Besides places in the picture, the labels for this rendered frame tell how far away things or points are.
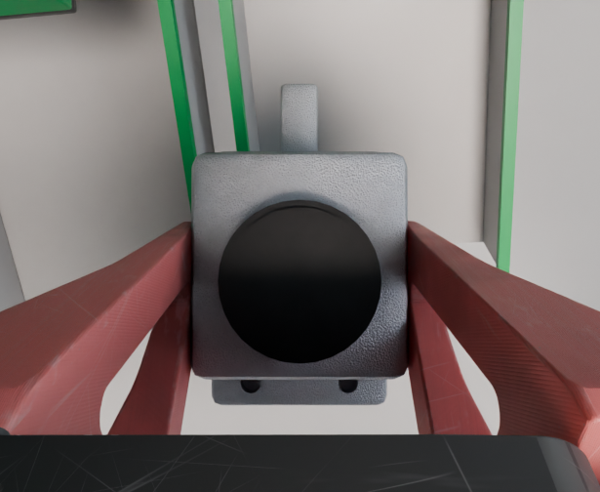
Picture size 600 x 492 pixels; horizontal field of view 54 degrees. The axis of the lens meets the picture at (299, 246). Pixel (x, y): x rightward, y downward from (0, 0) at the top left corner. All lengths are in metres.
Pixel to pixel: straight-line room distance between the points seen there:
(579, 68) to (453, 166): 0.29
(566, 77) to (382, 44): 0.30
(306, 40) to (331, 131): 0.05
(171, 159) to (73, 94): 0.06
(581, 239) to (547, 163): 0.07
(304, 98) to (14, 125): 0.22
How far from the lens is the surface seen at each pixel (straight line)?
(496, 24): 0.32
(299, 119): 0.16
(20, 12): 0.19
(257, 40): 0.32
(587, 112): 0.58
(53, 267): 0.37
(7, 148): 0.36
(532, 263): 0.50
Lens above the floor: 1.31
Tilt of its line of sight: 66 degrees down
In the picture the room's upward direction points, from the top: 16 degrees counter-clockwise
